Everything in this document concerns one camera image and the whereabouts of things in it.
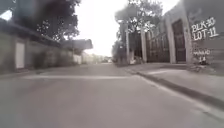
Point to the grey asphalt road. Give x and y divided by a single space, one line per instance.
93 100

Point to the grey wall with door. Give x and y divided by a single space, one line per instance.
36 53

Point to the large dark tree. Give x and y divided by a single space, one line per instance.
50 18

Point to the tall trees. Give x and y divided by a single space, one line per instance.
140 16

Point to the grey concrete sidewalk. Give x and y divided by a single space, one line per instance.
193 81

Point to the building with dark gates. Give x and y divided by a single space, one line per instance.
186 36

